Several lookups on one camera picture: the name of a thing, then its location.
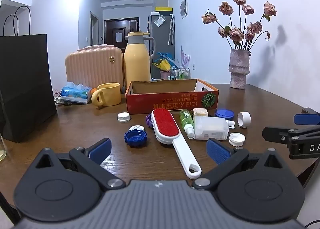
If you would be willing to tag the purple wall decal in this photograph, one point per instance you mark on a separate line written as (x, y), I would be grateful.
(185, 58)

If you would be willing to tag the white plastic spray bottle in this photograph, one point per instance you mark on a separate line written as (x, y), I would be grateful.
(210, 127)

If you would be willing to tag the yellow mug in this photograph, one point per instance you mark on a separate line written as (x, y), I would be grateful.
(110, 95)

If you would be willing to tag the white round disc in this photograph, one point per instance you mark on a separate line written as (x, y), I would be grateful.
(137, 128)

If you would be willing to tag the white tape roll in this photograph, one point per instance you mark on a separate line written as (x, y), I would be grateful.
(246, 118)

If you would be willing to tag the yellow thermos jug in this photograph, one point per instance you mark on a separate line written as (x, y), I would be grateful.
(137, 64)

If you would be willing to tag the small orange fruit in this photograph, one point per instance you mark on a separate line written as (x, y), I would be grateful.
(93, 91)

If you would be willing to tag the blue smooth round lid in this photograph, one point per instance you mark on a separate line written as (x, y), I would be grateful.
(224, 113)

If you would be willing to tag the clear glass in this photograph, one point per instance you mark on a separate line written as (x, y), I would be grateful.
(2, 151)

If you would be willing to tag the red and white lint brush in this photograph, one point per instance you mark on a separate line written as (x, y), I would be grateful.
(165, 124)

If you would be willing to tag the paper sheet on fridge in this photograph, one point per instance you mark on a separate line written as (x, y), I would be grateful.
(159, 21)

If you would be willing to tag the cream square case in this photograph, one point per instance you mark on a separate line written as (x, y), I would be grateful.
(200, 112)

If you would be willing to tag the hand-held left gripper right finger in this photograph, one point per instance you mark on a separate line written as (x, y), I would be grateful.
(217, 150)

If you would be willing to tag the red cardboard box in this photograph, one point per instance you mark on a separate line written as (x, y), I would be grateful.
(170, 102)

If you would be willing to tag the pink ribbed suitcase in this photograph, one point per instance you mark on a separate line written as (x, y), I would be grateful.
(92, 69)

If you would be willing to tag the dried pink roses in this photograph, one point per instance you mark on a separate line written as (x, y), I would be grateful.
(236, 34)

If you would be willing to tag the pink bucket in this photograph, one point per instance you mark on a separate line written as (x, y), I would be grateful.
(165, 74)

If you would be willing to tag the clear hanging umbrella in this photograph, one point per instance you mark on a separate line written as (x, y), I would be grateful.
(171, 29)

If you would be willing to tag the blue tissue pack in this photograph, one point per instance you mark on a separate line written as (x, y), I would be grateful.
(75, 94)

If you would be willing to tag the dark brown door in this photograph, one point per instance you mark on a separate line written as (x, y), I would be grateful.
(110, 31)

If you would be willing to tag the wall picture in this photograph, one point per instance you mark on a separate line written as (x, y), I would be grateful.
(184, 6)

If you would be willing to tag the purple ribbed lid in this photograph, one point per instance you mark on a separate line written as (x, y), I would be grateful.
(149, 121)

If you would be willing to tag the pink textured vase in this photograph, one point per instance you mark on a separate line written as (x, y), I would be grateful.
(238, 71)

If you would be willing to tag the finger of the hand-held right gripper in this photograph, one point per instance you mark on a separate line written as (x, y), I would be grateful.
(306, 119)
(272, 134)

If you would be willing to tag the white ribbed cap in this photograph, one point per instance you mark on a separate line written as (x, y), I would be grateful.
(237, 139)
(123, 117)

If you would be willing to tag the green spray bottle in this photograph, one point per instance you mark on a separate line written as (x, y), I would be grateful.
(186, 119)

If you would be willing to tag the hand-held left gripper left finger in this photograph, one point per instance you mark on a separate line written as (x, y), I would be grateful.
(100, 147)

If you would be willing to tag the black paper bag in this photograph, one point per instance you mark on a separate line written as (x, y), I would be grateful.
(22, 81)

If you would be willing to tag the yellow box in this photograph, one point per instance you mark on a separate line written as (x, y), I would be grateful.
(163, 9)

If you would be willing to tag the blue plastic sheet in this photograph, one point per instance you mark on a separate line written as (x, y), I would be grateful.
(165, 55)

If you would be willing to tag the white door notice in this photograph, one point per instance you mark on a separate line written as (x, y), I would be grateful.
(119, 37)

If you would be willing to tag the yellow watering can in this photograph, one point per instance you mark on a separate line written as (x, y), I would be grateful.
(163, 64)

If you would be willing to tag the blue ribbed lid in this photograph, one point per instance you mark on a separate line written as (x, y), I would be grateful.
(135, 139)

